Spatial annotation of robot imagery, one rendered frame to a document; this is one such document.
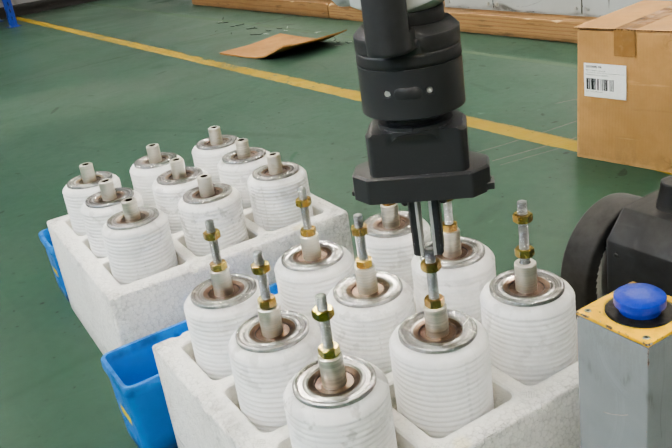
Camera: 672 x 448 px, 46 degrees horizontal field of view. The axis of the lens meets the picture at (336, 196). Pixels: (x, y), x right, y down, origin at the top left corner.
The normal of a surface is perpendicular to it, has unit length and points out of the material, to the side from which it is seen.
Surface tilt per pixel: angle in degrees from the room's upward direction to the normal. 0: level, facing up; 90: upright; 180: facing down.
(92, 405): 0
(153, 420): 92
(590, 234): 43
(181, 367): 0
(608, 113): 89
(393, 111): 90
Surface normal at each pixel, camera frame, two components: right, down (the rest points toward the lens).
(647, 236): -0.68, -0.42
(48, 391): -0.14, -0.92
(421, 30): 0.11, -0.43
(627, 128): -0.74, 0.32
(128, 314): 0.52, 0.25
